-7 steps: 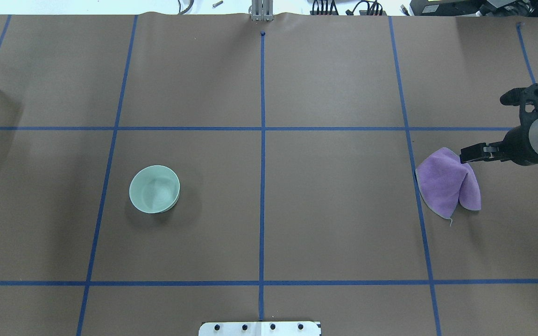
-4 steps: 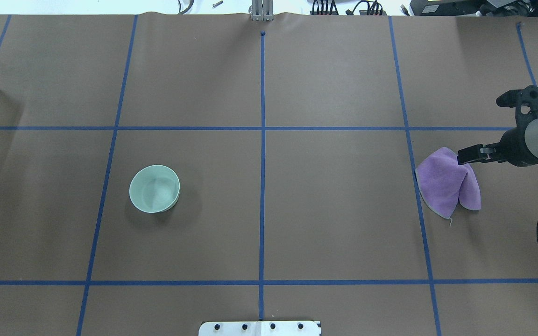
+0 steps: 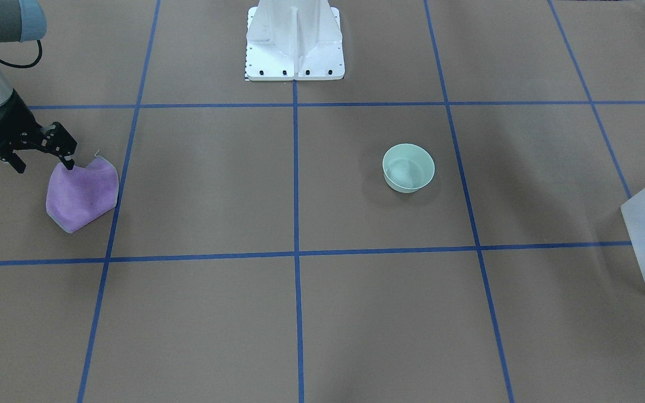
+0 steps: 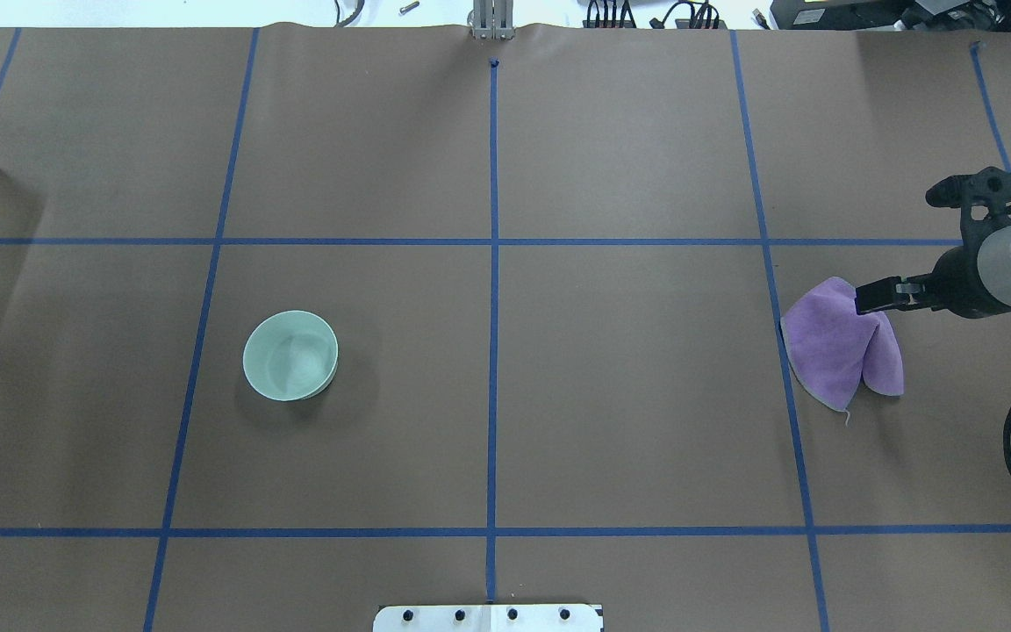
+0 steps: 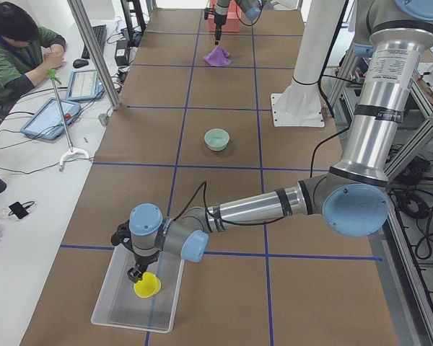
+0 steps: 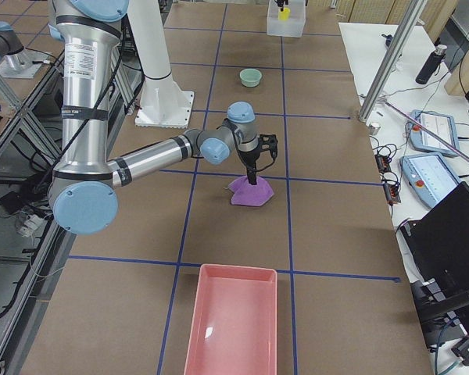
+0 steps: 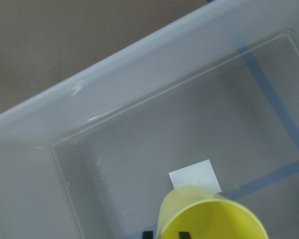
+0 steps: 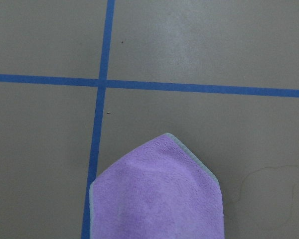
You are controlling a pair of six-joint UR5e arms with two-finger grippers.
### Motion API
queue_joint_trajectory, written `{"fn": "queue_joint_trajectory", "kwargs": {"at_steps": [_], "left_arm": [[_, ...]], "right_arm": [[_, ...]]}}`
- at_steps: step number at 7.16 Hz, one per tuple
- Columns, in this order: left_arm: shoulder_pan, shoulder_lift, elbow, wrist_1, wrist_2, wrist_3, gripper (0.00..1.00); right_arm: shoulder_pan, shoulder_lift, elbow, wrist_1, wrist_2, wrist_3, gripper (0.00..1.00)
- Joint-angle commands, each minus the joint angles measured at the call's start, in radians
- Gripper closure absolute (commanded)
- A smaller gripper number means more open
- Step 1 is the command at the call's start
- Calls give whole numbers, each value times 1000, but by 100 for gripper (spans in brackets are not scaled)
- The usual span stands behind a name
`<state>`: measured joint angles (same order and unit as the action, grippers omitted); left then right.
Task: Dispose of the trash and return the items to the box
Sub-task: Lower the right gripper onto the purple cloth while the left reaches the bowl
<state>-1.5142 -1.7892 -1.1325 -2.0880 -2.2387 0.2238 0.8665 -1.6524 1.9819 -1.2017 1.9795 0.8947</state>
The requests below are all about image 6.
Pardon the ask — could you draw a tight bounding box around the teach pendant tablet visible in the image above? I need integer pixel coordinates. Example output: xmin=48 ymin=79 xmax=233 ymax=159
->
xmin=400 ymin=152 xmax=461 ymax=209
xmin=406 ymin=109 xmax=460 ymax=157

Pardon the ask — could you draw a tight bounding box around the yellow plastic cup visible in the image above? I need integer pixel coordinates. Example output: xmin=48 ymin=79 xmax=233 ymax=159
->
xmin=278 ymin=8 xmax=291 ymax=21

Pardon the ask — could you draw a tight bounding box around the grabber stick green tip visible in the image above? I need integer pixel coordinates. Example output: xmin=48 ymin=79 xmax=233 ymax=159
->
xmin=381 ymin=99 xmax=469 ymax=163

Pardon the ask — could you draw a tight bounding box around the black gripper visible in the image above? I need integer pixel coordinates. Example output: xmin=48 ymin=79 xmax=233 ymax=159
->
xmin=238 ymin=146 xmax=261 ymax=184
xmin=274 ymin=0 xmax=289 ymax=9

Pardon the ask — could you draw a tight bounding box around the aluminium frame post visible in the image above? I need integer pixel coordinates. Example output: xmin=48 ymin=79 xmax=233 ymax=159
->
xmin=358 ymin=0 xmax=428 ymax=123

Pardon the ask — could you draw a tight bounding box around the black water bottle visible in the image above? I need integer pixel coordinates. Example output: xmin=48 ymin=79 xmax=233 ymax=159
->
xmin=415 ymin=44 xmax=447 ymax=84

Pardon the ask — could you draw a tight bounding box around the purple microfiber cloth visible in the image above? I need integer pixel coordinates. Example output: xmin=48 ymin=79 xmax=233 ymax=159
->
xmin=227 ymin=176 xmax=274 ymax=207

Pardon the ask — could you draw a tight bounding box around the mint green bowl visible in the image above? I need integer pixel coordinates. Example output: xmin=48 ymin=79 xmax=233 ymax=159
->
xmin=239 ymin=68 xmax=263 ymax=88

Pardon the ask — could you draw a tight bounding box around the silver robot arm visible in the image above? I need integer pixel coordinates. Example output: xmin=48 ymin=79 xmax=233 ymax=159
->
xmin=48 ymin=1 xmax=263 ymax=234

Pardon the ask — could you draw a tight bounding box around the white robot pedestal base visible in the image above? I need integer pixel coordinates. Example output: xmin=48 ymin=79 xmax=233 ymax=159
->
xmin=127 ymin=0 xmax=195 ymax=129

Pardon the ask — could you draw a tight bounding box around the pink plastic tray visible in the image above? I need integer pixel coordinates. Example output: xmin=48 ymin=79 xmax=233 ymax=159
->
xmin=184 ymin=264 xmax=277 ymax=374

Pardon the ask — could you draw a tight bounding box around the far teach pendant tablet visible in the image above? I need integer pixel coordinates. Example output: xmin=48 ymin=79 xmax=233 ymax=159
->
xmin=406 ymin=109 xmax=460 ymax=157

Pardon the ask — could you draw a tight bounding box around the clear plastic bin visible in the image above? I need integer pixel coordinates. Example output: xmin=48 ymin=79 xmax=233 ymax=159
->
xmin=267 ymin=0 xmax=306 ymax=38

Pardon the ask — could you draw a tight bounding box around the near teach pendant tablet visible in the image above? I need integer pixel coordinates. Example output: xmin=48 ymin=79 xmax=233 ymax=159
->
xmin=400 ymin=152 xmax=461 ymax=209

